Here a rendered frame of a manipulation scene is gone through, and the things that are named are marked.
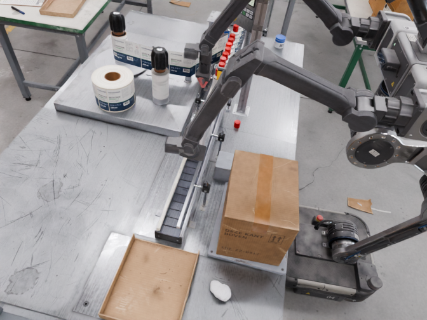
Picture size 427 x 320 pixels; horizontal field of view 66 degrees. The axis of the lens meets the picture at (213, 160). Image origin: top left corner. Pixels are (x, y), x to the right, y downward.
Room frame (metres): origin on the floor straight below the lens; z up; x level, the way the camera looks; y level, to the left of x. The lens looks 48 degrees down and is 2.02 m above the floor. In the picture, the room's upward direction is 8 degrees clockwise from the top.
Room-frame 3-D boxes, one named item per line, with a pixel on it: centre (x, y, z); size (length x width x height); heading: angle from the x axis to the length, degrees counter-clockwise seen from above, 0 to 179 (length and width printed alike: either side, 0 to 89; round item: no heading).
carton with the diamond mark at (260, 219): (0.71, -0.19, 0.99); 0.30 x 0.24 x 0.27; 177
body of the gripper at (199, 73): (1.36, 0.10, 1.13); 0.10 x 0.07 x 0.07; 174
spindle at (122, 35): (1.66, 0.61, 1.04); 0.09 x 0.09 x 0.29
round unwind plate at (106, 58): (1.66, 0.61, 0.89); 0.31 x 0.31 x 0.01
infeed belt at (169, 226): (1.42, 0.04, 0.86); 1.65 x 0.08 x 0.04; 173
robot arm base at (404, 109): (0.79, -0.50, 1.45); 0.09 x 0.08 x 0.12; 178
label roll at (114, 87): (1.33, 0.55, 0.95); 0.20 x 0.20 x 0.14
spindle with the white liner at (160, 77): (1.38, 0.32, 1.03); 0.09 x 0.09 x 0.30
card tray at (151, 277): (0.43, 0.15, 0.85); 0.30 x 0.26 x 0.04; 173
